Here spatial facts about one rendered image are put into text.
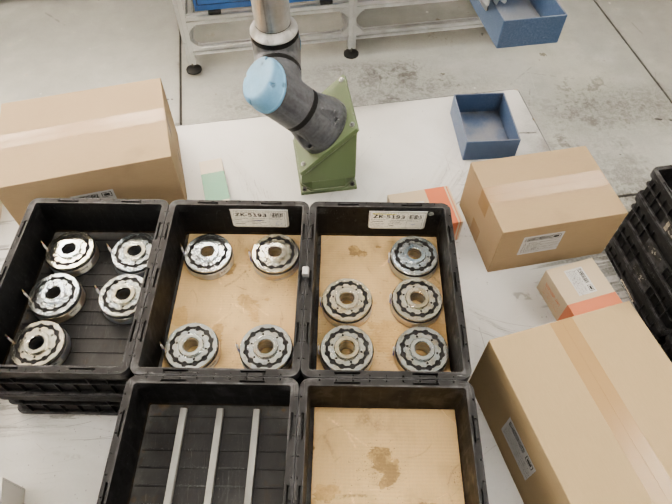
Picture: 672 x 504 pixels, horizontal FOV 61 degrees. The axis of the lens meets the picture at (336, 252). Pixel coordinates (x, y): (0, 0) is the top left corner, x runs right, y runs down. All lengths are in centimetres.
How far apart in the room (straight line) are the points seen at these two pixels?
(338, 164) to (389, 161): 20
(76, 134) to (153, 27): 207
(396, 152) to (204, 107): 148
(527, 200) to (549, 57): 205
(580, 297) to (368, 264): 48
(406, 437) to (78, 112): 111
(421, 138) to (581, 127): 141
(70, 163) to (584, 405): 120
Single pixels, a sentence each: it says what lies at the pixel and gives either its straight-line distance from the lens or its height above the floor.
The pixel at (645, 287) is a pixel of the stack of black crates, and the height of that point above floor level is 28.
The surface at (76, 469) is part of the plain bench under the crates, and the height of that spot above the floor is 70.
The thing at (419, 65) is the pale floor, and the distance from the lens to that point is 315.
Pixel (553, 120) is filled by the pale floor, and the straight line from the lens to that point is 298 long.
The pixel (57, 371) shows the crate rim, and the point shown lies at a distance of 112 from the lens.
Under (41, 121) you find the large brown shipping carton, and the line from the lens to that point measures 161.
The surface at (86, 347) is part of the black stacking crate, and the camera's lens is 124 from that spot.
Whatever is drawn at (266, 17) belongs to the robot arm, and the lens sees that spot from 138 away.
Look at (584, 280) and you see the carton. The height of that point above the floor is 77.
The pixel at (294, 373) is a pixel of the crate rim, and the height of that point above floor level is 93.
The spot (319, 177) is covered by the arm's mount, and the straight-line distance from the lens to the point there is 150.
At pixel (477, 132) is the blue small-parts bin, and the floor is 70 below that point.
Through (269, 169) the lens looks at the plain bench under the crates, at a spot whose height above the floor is 70.
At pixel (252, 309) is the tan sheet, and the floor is 83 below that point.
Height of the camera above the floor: 186
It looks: 55 degrees down
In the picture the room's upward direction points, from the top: straight up
